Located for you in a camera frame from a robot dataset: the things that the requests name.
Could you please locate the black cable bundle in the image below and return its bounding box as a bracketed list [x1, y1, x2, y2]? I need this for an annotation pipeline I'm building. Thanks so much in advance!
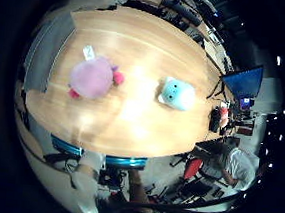
[106, 170, 264, 213]

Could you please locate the light blue plush toy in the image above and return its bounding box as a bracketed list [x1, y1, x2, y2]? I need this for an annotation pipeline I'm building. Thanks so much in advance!
[156, 75, 198, 113]

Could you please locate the red office chair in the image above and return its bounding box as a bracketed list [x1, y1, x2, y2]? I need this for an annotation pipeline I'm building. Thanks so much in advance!
[182, 156, 205, 182]

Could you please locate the black tripod stand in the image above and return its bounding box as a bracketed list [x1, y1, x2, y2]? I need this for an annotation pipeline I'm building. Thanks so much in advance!
[205, 75, 231, 102]

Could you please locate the grey fabric container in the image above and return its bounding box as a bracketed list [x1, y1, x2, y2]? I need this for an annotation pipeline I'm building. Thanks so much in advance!
[20, 7, 78, 96]

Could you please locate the person in white shirt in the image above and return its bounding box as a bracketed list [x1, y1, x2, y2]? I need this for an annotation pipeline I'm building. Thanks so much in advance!
[205, 141, 262, 193]

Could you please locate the pink plush toy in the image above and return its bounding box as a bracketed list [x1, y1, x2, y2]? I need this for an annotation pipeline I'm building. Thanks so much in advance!
[66, 43, 128, 104]

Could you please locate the blue monitor screen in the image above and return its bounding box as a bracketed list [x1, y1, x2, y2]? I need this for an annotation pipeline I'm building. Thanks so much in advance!
[221, 62, 264, 102]

